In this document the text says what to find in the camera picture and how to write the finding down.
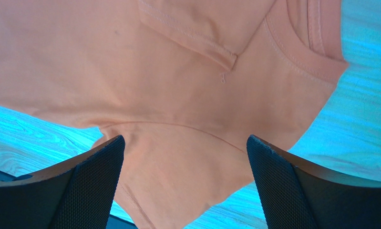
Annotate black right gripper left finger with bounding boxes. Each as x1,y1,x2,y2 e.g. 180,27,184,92
0,135,125,229

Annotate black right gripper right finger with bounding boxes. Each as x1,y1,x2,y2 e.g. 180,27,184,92
247,135,381,229

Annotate orange t shirt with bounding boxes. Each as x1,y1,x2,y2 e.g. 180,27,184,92
0,0,348,229

